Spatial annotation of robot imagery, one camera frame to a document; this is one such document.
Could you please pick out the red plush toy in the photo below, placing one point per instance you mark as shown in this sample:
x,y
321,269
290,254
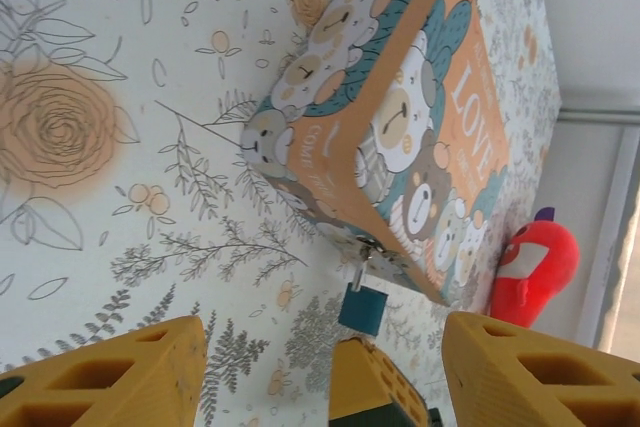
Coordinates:
x,y
540,267

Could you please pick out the metal hasp on tin box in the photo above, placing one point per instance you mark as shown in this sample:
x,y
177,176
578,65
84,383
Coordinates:
x,y
370,247

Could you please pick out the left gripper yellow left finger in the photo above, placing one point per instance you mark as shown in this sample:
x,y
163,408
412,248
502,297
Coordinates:
x,y
110,387

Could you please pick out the orange bear print tin box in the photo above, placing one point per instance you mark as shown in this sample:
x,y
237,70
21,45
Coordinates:
x,y
400,122

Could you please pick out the blue padlock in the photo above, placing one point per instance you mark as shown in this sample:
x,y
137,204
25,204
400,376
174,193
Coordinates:
x,y
362,307

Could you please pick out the floral tablecloth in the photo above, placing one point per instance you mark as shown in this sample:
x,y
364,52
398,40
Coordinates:
x,y
125,172

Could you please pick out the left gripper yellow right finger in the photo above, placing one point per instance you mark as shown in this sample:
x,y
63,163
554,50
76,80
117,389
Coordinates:
x,y
525,382

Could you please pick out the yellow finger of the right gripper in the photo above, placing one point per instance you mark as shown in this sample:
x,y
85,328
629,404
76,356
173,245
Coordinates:
x,y
360,387

